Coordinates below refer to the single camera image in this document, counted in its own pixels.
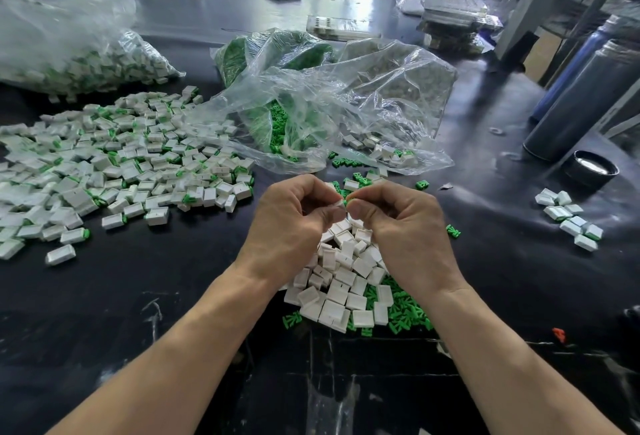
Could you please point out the black flask lid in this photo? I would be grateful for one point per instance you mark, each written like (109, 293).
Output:
(591, 169)

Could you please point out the pile of assembled white-green parts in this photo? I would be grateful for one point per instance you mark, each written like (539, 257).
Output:
(125, 159)

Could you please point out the person's right hand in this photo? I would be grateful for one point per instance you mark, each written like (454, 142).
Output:
(410, 239)

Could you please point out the clear bag of assembled parts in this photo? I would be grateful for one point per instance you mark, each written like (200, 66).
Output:
(65, 34)

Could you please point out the small orange plastic piece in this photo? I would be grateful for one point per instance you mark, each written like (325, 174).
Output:
(559, 334)

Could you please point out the dark grey metal flask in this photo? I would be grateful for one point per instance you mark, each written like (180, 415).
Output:
(585, 99)

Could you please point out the small clear plastic bag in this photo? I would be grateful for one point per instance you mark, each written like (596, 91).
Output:
(411, 3)

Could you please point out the clear plastic box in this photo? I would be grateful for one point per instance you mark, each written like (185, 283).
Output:
(342, 28)

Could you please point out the clear bag of green clips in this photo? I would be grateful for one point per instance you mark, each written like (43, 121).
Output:
(320, 99)

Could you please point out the single green plastic clip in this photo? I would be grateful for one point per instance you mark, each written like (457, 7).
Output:
(453, 231)
(422, 185)

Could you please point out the person's left hand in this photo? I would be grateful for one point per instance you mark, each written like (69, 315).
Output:
(280, 229)

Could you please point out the person's left thumb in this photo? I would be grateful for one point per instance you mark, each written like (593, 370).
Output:
(325, 217)

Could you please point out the person's right forearm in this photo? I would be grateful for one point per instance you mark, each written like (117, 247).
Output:
(505, 369)

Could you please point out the blue metal bottle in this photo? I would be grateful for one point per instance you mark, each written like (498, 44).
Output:
(575, 69)

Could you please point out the person's left forearm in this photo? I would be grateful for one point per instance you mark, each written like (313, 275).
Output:
(180, 354)

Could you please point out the person's right thumb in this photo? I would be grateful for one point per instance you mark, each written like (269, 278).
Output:
(362, 217)

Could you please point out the stack of clear trays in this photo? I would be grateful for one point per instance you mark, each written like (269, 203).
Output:
(457, 19)

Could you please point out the small group of white parts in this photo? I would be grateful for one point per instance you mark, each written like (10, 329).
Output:
(567, 217)

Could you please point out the pile of empty white housings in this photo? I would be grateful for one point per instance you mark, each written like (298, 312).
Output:
(335, 279)

